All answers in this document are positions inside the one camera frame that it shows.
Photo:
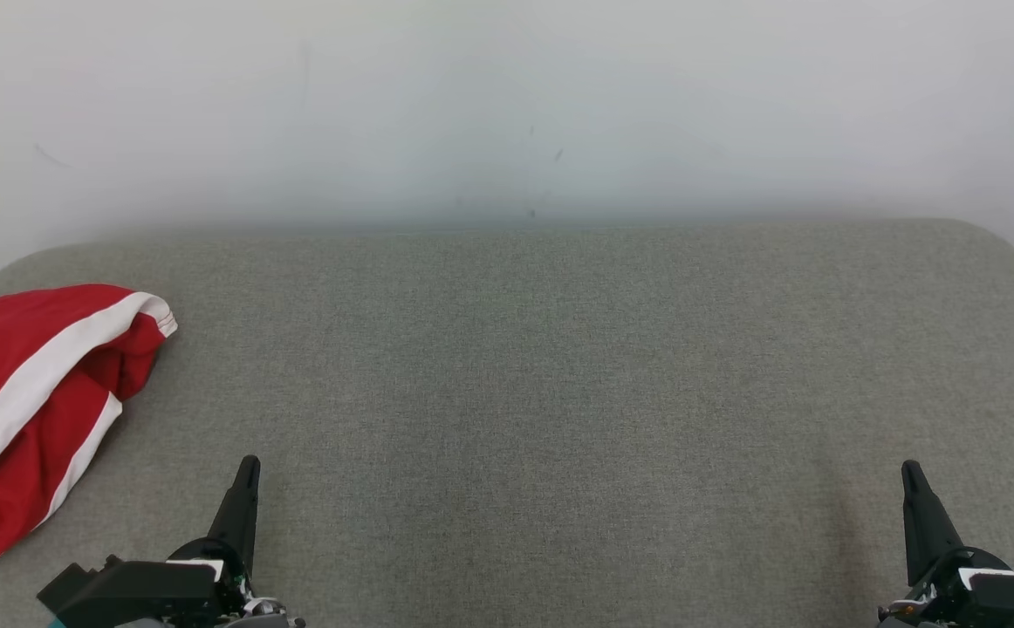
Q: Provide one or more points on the red shorts broad white band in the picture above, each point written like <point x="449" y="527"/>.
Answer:
<point x="1" y="349"/>

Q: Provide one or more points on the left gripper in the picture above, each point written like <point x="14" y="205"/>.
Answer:
<point x="236" y="576"/>

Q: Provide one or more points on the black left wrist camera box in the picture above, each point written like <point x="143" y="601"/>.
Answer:
<point x="140" y="593"/>

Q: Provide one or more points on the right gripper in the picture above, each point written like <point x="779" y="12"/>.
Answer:
<point x="939" y="597"/>

